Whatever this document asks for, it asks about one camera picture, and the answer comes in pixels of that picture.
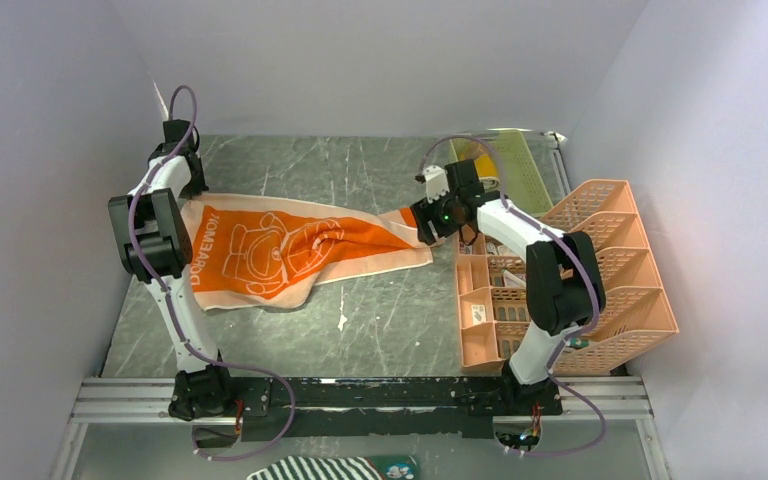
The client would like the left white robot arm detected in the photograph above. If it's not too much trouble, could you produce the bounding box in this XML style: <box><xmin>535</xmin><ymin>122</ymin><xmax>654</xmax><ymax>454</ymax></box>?
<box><xmin>107</xmin><ymin>119</ymin><xmax>239</xmax><ymax>421</ymax></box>

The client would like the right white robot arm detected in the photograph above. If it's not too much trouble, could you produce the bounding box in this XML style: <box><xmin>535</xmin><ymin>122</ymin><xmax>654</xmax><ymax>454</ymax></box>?
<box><xmin>410</xmin><ymin>161</ymin><xmax>606</xmax><ymax>414</ymax></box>

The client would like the brown yellow bear towel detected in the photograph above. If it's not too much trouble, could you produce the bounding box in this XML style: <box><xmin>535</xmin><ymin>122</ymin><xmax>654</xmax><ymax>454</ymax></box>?
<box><xmin>472</xmin><ymin>153</ymin><xmax>500</xmax><ymax>191</ymax></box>

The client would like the orange plastic compartment tray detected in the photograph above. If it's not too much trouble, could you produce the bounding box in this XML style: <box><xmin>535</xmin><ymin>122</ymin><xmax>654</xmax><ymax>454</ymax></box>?
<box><xmin>453</xmin><ymin>228</ymin><xmax>530</xmax><ymax>373</ymax></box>

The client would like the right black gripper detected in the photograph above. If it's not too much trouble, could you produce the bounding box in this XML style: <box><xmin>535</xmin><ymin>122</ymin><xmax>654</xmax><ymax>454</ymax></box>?
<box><xmin>411</xmin><ymin>185</ymin><xmax>462</xmax><ymax>245</ymax></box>

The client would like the black white striped cloth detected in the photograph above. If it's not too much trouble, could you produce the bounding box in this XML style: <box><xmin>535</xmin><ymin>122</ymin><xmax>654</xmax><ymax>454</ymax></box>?
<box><xmin>246</xmin><ymin>456</ymin><xmax>384</xmax><ymax>480</ymax></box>

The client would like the teal cartoon card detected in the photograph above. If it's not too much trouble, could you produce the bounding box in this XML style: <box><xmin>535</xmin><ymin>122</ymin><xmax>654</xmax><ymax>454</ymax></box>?
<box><xmin>365</xmin><ymin>455</ymin><xmax>420</xmax><ymax>480</ymax></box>

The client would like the green plastic basket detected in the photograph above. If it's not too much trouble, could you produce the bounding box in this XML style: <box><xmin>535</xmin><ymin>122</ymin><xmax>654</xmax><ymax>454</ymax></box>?
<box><xmin>449</xmin><ymin>129</ymin><xmax>554</xmax><ymax>217</ymax></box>

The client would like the green white marker pen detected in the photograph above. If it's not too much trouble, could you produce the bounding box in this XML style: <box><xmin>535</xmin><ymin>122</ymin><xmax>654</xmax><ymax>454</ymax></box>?
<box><xmin>564</xmin><ymin>337</ymin><xmax>590</xmax><ymax>352</ymax></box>

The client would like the orange plastic file organizer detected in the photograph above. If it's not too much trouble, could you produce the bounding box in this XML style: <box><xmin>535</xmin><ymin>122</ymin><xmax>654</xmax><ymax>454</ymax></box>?
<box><xmin>542</xmin><ymin>179</ymin><xmax>679</xmax><ymax>375</ymax></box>

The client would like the aluminium frame rail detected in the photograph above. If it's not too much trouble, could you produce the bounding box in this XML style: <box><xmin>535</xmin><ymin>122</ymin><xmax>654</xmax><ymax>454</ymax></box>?
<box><xmin>52</xmin><ymin>376</ymin><xmax>670</xmax><ymax>479</ymax></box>

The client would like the orange white towel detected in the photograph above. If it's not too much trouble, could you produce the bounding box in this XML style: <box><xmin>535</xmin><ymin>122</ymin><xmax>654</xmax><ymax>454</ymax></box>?
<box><xmin>181</xmin><ymin>194</ymin><xmax>433</xmax><ymax>310</ymax></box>

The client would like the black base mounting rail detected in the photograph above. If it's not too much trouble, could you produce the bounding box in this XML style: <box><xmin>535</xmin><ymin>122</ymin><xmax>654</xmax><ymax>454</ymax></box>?
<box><xmin>169</xmin><ymin>376</ymin><xmax>564</xmax><ymax>441</ymax></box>

